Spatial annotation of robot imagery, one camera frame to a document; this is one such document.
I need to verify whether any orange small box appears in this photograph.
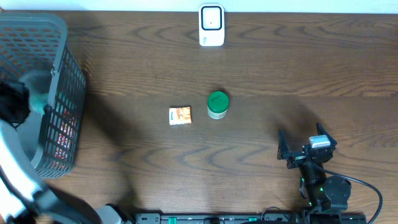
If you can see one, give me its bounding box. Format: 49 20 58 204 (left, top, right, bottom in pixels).
169 106 192 126

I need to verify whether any red patterned packet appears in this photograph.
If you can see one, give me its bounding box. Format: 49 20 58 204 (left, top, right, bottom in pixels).
55 109 77 160

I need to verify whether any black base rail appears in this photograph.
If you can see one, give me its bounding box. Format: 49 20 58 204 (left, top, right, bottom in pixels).
134 213 367 224

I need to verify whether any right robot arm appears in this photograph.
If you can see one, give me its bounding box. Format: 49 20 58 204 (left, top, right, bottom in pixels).
277 123 351 223

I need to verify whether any teal white wipes packet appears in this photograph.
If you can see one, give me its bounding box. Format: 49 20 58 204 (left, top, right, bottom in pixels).
29 92 49 115

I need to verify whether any grey plastic mesh basket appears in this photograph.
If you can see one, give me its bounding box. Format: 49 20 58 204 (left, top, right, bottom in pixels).
1 12 86 179

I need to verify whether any green lid jar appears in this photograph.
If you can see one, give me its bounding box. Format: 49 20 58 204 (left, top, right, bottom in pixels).
207 91 229 119

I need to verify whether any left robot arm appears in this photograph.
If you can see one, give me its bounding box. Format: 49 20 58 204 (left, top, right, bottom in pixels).
1 81 134 223

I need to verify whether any white barcode scanner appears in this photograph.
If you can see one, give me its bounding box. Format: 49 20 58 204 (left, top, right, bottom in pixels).
198 4 225 47

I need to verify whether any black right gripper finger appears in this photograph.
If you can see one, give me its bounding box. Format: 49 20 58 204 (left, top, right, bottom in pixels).
317 123 337 149
277 129 290 160

